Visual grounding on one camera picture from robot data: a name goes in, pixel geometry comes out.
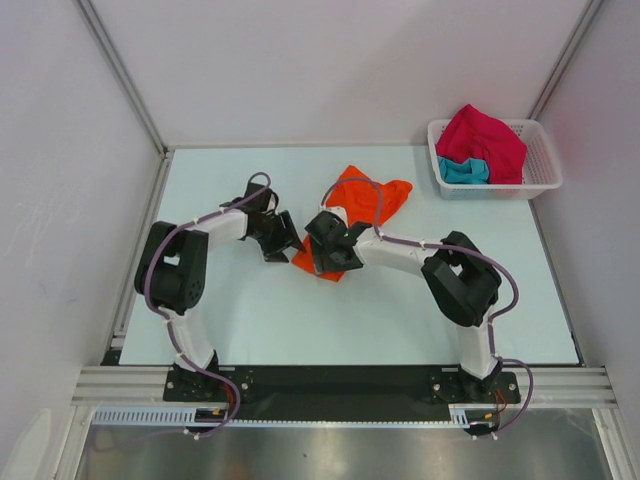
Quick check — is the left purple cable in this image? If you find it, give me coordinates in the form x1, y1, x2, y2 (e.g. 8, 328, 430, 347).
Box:
144, 172, 242, 441

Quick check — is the right white slotted cable duct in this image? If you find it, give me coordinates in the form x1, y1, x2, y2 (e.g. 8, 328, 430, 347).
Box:
449, 404, 501, 429

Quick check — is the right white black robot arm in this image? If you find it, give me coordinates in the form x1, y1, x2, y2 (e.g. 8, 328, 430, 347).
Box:
305, 208, 502, 401

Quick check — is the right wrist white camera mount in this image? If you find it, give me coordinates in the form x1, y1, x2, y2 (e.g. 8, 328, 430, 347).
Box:
328, 206, 348, 225

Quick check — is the left aluminium corner post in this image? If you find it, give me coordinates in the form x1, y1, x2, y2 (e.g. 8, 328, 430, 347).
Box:
72, 0, 167, 157

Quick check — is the left white slotted cable duct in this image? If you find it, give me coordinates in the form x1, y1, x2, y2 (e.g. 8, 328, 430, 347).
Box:
92, 406, 228, 427

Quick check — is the orange t shirt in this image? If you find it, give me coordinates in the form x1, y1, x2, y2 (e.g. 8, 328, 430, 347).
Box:
292, 180, 413, 275

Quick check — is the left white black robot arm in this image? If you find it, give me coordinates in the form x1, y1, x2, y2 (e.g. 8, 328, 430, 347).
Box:
134, 177, 305, 400

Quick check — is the magenta t shirt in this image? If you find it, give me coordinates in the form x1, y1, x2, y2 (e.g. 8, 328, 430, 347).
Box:
435, 104, 527, 185

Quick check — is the aluminium front frame rail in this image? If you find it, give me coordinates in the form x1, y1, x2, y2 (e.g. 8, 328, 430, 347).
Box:
71, 366, 618, 409

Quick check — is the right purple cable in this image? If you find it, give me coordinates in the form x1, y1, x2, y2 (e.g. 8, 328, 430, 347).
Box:
318, 178, 535, 441

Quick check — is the right aluminium corner post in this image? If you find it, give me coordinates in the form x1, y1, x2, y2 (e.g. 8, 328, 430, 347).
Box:
527, 0, 609, 121

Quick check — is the white slotted cable duct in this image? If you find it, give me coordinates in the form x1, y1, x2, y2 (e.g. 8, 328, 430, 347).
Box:
449, 404, 501, 429
92, 406, 228, 427

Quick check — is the teal t shirt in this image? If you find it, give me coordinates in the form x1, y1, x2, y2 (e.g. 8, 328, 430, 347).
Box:
438, 156, 490, 185

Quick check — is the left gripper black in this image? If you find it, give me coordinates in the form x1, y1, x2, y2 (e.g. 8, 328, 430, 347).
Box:
251, 210, 306, 263

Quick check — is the aluminium corner post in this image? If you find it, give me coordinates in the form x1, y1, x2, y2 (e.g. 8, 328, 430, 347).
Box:
72, 0, 167, 157
527, 0, 609, 121

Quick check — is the white plastic laundry basket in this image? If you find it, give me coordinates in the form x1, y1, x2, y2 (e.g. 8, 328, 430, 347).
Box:
427, 119, 563, 201

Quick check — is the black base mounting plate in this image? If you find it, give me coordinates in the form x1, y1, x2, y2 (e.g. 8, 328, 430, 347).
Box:
163, 365, 521, 423

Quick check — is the purple cable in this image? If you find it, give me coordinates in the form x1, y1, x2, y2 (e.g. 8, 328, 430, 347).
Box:
144, 172, 242, 441
318, 178, 535, 441

